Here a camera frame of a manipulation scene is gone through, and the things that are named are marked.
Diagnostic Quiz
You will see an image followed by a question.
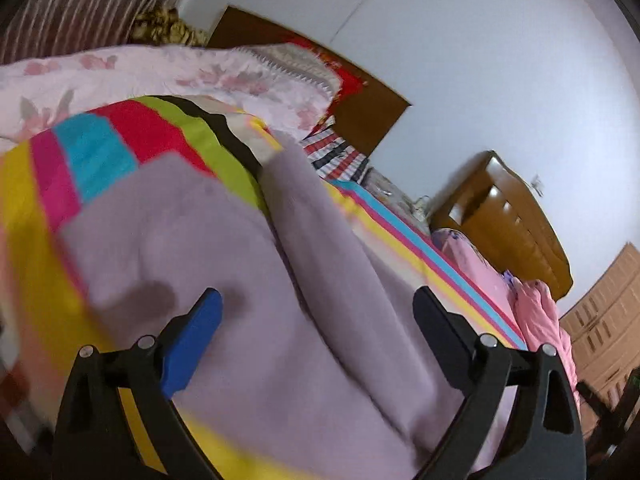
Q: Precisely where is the red black striped pillow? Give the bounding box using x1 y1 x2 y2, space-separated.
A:
302 115 371 181

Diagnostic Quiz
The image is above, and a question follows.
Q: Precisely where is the lilac knitted sweater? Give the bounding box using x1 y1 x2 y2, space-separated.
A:
60 132 521 480

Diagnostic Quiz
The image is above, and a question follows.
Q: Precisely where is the pink floral quilt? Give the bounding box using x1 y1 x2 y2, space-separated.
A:
0 42 343 143

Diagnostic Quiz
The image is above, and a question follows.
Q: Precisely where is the grey patterned pillow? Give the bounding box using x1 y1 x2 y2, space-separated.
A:
360 167 431 226

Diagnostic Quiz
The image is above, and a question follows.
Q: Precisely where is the dark brown flat headboard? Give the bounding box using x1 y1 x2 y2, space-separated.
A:
205 6 412 158

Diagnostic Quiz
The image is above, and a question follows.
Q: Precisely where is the dark yellow patterned cloth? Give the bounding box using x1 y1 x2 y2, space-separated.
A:
131 2 208 48

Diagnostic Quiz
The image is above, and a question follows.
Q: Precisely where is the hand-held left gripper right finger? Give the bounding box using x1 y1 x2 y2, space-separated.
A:
412 286 587 480

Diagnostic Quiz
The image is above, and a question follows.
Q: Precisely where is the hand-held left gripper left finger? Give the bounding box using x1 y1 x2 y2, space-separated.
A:
50 287 226 480

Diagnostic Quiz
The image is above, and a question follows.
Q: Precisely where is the light brown wooden wardrobe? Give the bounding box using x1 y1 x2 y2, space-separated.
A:
559 242 640 411

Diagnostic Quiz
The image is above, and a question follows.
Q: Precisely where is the red cloth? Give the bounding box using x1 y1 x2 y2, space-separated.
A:
287 37 366 111

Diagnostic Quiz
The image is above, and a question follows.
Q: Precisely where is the pink padded quilt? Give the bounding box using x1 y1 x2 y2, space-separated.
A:
512 277 581 411

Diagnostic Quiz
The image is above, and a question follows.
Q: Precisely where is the rainbow striped bedsheet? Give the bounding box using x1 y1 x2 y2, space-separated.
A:
0 95 528 480

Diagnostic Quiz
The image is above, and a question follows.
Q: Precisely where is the red striped curtain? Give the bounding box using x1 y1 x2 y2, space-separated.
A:
0 0 201 66

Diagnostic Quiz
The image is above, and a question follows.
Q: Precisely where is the glossy panelled wooden headboard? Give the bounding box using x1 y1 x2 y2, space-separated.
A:
429 150 574 301

